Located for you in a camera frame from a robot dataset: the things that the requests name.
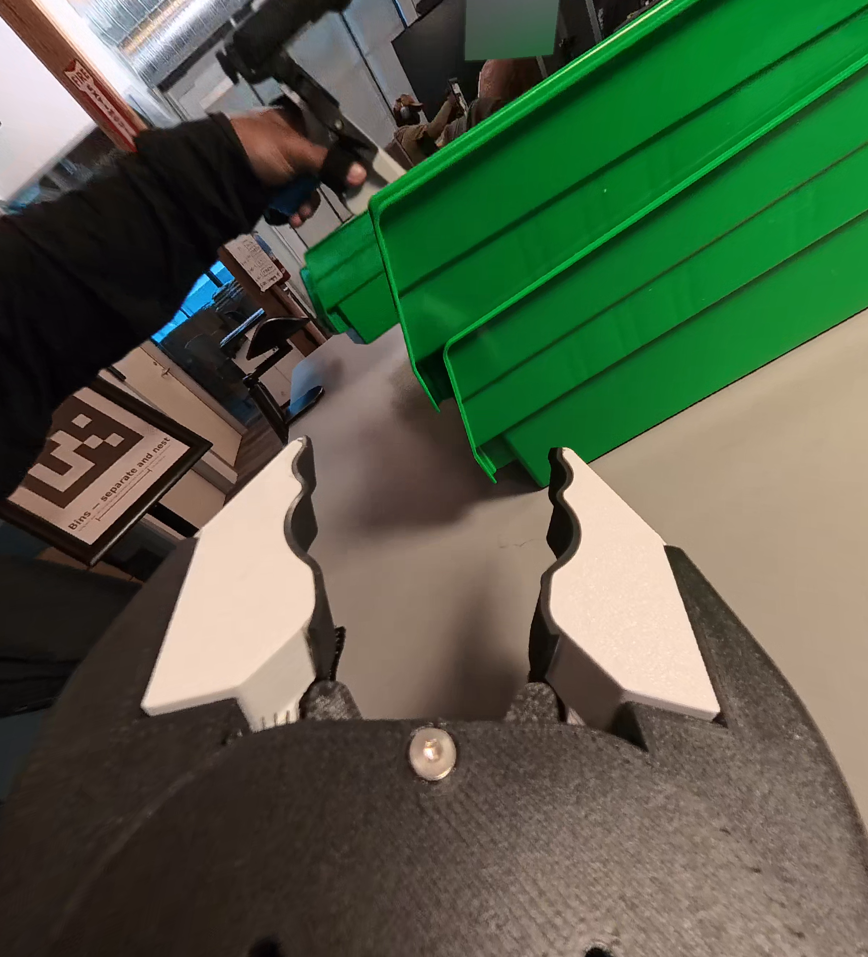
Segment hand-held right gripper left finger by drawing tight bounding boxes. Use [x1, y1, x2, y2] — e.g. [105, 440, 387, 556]
[141, 436, 347, 732]

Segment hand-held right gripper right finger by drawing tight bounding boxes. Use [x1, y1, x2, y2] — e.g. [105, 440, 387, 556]
[529, 447, 722, 725]

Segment green plastic bin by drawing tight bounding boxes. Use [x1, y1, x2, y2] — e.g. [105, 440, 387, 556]
[301, 211, 405, 345]
[443, 45, 868, 488]
[368, 0, 868, 411]

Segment person's left forearm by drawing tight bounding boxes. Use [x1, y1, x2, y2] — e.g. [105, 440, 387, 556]
[0, 112, 270, 539]

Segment person's left hand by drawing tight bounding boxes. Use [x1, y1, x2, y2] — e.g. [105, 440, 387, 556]
[230, 107, 367, 229]

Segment black framed task sign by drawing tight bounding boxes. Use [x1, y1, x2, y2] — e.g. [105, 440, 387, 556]
[0, 377, 214, 567]

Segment paper note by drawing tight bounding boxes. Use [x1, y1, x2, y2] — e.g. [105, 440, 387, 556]
[224, 233, 285, 290]

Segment person's black sweater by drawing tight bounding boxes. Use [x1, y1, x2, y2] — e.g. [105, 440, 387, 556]
[0, 542, 143, 719]

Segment black swivel chair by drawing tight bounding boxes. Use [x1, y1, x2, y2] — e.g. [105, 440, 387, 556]
[243, 316, 326, 446]

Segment paned window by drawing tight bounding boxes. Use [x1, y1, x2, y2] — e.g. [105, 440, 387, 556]
[153, 258, 266, 354]

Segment silver ceiling duct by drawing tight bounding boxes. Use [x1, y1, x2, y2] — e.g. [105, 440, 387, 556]
[86, 0, 255, 83]

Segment red and white wall sign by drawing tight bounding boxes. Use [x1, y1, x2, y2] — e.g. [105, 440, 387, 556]
[63, 63, 139, 151]

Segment wooden post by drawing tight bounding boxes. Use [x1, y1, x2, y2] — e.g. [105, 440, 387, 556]
[0, 0, 139, 154]

